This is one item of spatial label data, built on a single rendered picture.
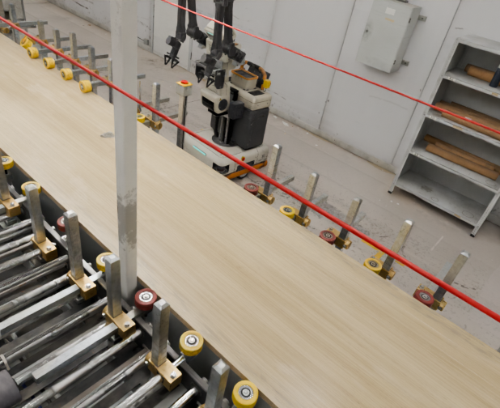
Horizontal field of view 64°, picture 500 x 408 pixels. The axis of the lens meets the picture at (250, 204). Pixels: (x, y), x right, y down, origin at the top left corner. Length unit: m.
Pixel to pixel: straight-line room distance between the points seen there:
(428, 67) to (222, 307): 3.50
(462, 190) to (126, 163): 3.85
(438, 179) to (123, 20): 3.98
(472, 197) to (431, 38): 1.62
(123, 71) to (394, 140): 3.88
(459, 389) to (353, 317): 0.42
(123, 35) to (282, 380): 1.12
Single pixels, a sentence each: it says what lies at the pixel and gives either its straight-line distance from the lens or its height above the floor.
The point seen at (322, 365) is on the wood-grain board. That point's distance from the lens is 1.50.
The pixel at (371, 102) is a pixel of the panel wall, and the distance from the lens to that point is 4.77.
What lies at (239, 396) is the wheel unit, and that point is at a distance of 1.37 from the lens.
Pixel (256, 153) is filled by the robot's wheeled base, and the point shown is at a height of 0.25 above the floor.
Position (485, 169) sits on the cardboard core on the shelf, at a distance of 4.24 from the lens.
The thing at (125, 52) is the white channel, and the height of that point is 1.76.
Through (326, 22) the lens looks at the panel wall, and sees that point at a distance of 4.96.
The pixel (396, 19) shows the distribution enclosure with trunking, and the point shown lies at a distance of 4.35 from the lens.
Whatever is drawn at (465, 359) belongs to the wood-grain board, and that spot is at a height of 0.90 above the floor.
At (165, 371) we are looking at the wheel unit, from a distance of 1.45.
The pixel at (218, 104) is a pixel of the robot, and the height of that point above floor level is 0.74.
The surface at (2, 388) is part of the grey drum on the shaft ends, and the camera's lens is 1.51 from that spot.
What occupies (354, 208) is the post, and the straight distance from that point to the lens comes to 1.97.
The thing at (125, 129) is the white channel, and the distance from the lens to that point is 1.24.
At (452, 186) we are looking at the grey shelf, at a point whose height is 0.17.
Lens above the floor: 2.10
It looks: 35 degrees down
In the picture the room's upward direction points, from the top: 11 degrees clockwise
